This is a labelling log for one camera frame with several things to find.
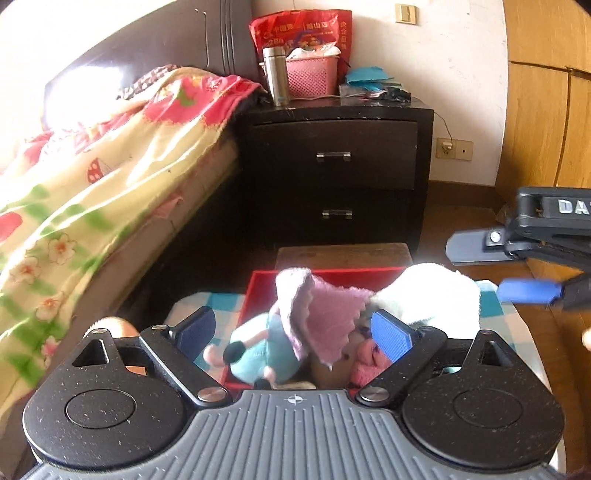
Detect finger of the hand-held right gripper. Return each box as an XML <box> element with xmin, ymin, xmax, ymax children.
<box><xmin>496</xmin><ymin>271</ymin><xmax>591</xmax><ymax>312</ymax></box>
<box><xmin>445</xmin><ymin>228</ymin><xmax>591</xmax><ymax>267</ymax></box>

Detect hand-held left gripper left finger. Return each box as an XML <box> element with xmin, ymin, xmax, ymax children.
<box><xmin>69</xmin><ymin>306</ymin><xmax>232</xmax><ymax>409</ymax></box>

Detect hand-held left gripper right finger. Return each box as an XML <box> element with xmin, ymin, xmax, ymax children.
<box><xmin>355</xmin><ymin>311</ymin><xmax>523</xmax><ymax>408</ymax></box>

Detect pink and cream plush toy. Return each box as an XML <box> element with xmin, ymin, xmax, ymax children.
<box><xmin>348</xmin><ymin>263</ymin><xmax>482</xmax><ymax>388</ymax></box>

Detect teal plush toy pink limbs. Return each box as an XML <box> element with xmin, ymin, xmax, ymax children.
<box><xmin>203</xmin><ymin>310</ymin><xmax>315</xmax><ymax>391</ymax></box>

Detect lilac knit cloth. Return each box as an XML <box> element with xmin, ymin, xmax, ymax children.
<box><xmin>276</xmin><ymin>268</ymin><xmax>375</xmax><ymax>370</ymax></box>

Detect red box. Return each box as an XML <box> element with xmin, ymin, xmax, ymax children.
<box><xmin>221</xmin><ymin>265</ymin><xmax>416</xmax><ymax>393</ymax></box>

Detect blue checkered cloth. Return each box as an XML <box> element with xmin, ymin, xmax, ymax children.
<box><xmin>164</xmin><ymin>279</ymin><xmax>550</xmax><ymax>393</ymax></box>

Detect orange ribbed bottle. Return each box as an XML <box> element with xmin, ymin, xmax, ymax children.
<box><xmin>99</xmin><ymin>318</ymin><xmax>155</xmax><ymax>377</ymax></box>

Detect wooden wardrobe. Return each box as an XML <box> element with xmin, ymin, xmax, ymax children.
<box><xmin>494</xmin><ymin>0</ymin><xmax>591</xmax><ymax>287</ymax></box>

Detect brown wooden stool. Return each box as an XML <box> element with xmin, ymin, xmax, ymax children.
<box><xmin>276</xmin><ymin>242</ymin><xmax>413</xmax><ymax>269</ymax></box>

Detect dark wooden bed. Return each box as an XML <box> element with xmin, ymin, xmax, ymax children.
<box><xmin>0</xmin><ymin>0</ymin><xmax>259</xmax><ymax>462</ymax></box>

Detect dark wooden nightstand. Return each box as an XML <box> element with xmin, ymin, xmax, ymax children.
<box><xmin>233</xmin><ymin>97</ymin><xmax>435</xmax><ymax>257</ymax></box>

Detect small dark device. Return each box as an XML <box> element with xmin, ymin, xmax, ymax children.
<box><xmin>365</xmin><ymin>85</ymin><xmax>411</xmax><ymax>103</ymax></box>

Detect floral blanket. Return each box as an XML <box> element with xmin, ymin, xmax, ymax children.
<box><xmin>0</xmin><ymin>67</ymin><xmax>269</xmax><ymax>402</ymax></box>

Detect pink plastic basket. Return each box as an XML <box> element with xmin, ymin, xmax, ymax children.
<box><xmin>285</xmin><ymin>58</ymin><xmax>341</xmax><ymax>99</ymax></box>

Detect dark patterned pillow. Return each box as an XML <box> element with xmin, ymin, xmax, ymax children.
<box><xmin>115</xmin><ymin>65</ymin><xmax>178</xmax><ymax>100</ymax></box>

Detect steel thermos flask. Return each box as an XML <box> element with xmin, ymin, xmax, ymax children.
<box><xmin>262</xmin><ymin>46</ymin><xmax>291</xmax><ymax>108</ymax></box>

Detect red shopping bag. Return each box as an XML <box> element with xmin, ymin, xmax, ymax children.
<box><xmin>249</xmin><ymin>9</ymin><xmax>354</xmax><ymax>79</ymax></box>

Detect wall power outlet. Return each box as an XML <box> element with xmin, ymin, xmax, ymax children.
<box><xmin>436</xmin><ymin>137</ymin><xmax>474</xmax><ymax>161</ymax></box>

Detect thin power cable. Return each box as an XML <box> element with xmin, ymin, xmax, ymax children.
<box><xmin>431</xmin><ymin>108</ymin><xmax>453</xmax><ymax>148</ymax></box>

